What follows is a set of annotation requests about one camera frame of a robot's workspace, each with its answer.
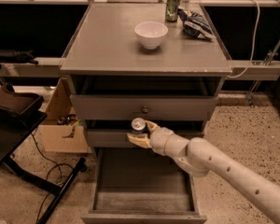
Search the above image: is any blue pepsi can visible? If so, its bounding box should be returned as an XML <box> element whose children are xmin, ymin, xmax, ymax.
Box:
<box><xmin>131</xmin><ymin>118</ymin><xmax>147</xmax><ymax>133</ymax></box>

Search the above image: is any black stand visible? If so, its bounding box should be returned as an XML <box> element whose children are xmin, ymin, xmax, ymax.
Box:
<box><xmin>0</xmin><ymin>59</ymin><xmax>88</xmax><ymax>224</ymax></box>

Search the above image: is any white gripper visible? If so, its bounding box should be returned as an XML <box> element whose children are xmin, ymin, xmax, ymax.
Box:
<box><xmin>127</xmin><ymin>120</ymin><xmax>174</xmax><ymax>156</ymax></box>

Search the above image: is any green soda can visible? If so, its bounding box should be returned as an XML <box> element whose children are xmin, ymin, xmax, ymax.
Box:
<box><xmin>165</xmin><ymin>0</ymin><xmax>180</xmax><ymax>22</ymax></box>

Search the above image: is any cardboard box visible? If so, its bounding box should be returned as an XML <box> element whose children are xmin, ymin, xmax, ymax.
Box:
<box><xmin>40</xmin><ymin>78</ymin><xmax>91</xmax><ymax>153</ymax></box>

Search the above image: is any grey drawer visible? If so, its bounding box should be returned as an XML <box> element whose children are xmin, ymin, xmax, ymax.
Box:
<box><xmin>87</xmin><ymin>120</ymin><xmax>206</xmax><ymax>148</ymax></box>
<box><xmin>81</xmin><ymin>148</ymin><xmax>207</xmax><ymax>224</ymax></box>
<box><xmin>71</xmin><ymin>75</ymin><xmax>220</xmax><ymax>121</ymax></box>

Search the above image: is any top grey drawer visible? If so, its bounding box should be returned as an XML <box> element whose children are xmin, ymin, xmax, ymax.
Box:
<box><xmin>71</xmin><ymin>75</ymin><xmax>220</xmax><ymax>121</ymax></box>

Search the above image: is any middle grey drawer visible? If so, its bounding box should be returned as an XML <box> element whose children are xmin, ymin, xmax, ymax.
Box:
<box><xmin>87</xmin><ymin>120</ymin><xmax>206</xmax><ymax>148</ymax></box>

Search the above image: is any bottom grey drawer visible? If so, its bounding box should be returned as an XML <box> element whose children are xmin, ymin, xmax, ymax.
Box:
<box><xmin>81</xmin><ymin>148</ymin><xmax>207</xmax><ymax>224</ymax></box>

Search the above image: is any black floor cable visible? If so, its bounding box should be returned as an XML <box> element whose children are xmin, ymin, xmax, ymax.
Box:
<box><xmin>29</xmin><ymin>132</ymin><xmax>75</xmax><ymax>224</ymax></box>

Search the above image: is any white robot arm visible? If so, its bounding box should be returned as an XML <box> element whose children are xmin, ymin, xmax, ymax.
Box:
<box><xmin>127</xmin><ymin>118</ymin><xmax>280</xmax><ymax>224</ymax></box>

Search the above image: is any metal railing frame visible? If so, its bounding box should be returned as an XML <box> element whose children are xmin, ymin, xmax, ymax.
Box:
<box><xmin>0</xmin><ymin>0</ymin><xmax>280</xmax><ymax>80</ymax></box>

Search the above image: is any white bowl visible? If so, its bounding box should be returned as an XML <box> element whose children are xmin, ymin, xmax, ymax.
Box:
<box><xmin>134</xmin><ymin>21</ymin><xmax>168</xmax><ymax>49</ymax></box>

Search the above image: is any blue chip bag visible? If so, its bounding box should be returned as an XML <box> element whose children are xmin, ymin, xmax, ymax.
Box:
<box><xmin>178</xmin><ymin>8</ymin><xmax>215</xmax><ymax>40</ymax></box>

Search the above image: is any grey drawer cabinet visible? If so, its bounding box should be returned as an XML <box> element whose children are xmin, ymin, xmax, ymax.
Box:
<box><xmin>62</xmin><ymin>3</ymin><xmax>231</xmax><ymax>224</ymax></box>

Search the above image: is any white cable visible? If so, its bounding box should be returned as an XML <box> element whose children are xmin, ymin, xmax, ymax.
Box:
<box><xmin>226</xmin><ymin>0</ymin><xmax>261</xmax><ymax>79</ymax></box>

